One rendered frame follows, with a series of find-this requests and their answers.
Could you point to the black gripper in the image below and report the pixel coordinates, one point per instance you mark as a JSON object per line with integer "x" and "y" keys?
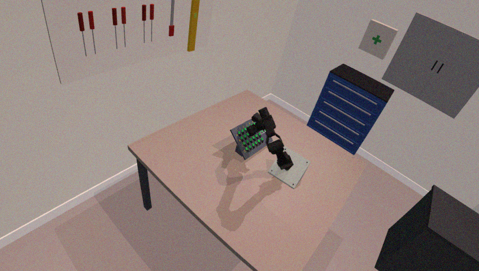
{"x": 254, "y": 128}

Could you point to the grey switch panel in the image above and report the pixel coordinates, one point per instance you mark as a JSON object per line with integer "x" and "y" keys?
{"x": 248, "y": 145}

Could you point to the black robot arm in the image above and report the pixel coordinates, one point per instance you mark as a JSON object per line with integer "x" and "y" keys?
{"x": 267, "y": 122}

